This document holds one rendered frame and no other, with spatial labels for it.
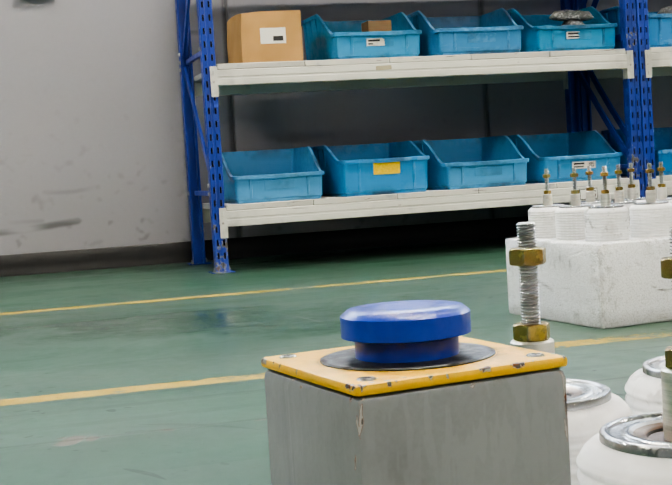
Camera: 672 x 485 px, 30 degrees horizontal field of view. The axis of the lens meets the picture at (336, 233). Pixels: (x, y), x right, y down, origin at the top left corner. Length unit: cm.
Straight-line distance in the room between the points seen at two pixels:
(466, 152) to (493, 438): 523
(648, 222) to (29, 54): 331
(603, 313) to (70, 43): 332
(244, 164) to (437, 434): 498
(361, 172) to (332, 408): 457
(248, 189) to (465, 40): 106
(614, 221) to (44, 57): 327
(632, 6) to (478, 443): 507
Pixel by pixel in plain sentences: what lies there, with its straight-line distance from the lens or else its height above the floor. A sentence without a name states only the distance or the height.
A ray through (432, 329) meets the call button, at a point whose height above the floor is 32.
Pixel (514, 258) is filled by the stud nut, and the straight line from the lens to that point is 63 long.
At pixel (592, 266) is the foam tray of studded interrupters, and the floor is 13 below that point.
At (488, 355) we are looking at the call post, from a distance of 38.
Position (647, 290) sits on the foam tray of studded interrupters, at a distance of 276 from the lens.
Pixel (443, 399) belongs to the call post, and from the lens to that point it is 36.
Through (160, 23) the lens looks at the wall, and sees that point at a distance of 554.
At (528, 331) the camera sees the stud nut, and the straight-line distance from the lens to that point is 63.
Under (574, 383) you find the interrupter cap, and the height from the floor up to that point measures 25.
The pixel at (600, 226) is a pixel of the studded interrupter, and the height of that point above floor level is 21.
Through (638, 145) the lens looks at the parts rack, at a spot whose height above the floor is 39.
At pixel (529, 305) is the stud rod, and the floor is 30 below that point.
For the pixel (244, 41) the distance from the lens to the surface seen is 489.
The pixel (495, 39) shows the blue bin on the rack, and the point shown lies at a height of 85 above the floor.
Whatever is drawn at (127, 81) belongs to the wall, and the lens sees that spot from 550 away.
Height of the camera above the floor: 37
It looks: 3 degrees down
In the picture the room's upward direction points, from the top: 3 degrees counter-clockwise
